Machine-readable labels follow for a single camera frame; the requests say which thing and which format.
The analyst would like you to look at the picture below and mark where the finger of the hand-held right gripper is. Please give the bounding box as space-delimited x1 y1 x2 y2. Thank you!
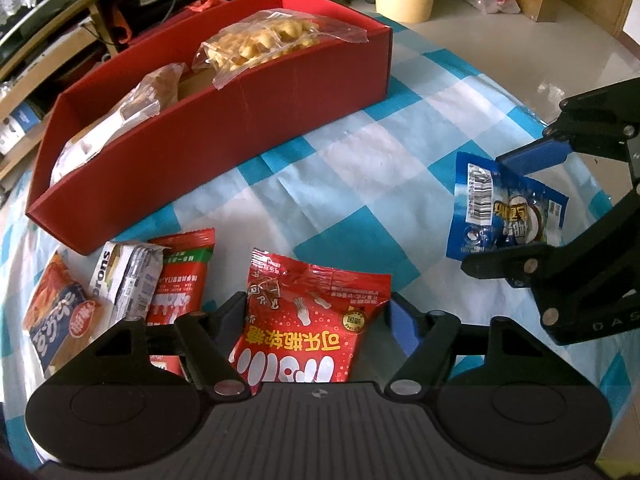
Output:
495 77 640 181
460 191 640 321

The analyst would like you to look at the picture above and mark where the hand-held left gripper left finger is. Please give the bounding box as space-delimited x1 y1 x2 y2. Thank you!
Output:
75 291 252 402

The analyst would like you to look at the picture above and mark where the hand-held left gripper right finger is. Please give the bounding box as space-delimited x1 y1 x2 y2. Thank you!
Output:
385 292 561 402

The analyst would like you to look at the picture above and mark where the red and green snack packet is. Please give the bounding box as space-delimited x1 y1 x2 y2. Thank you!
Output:
146 228 217 381

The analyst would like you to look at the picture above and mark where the red candy packet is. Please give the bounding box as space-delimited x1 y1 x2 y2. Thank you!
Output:
229 248 392 383

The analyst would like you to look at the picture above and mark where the silver snack packet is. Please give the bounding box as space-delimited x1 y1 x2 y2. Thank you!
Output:
89 241 167 328

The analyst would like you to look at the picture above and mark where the red cardboard box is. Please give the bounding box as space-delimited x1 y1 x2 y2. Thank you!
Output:
26 0 393 256

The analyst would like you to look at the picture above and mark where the orange and blue snack packet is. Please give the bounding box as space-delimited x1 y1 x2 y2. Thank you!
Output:
22 251 104 380

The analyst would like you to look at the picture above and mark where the clear bread packet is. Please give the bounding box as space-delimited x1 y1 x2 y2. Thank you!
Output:
50 62 187 187

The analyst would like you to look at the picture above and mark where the yellow twisted snack bag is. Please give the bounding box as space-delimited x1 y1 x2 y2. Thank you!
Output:
192 9 370 91

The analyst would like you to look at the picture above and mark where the blue checkered tablecloth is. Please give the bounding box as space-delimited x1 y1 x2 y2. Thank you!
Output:
0 20 640 471

